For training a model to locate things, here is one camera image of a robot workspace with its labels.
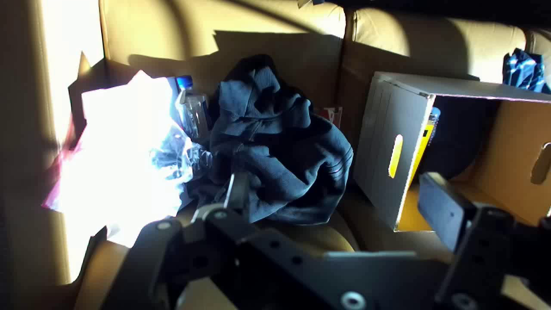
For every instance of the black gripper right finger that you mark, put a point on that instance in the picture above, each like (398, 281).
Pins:
(488, 252)

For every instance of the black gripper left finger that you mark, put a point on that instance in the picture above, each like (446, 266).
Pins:
(173, 269)

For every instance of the black jersey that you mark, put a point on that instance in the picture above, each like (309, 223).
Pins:
(281, 156)

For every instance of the open cardboard storage box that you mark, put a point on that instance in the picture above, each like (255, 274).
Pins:
(389, 131)

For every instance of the white paper sheet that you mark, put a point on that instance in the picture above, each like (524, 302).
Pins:
(114, 173)

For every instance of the clear plastic bottle blue cap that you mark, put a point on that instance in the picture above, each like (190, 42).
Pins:
(193, 109)

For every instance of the blue patterned cloth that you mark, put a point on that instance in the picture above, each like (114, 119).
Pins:
(526, 71)

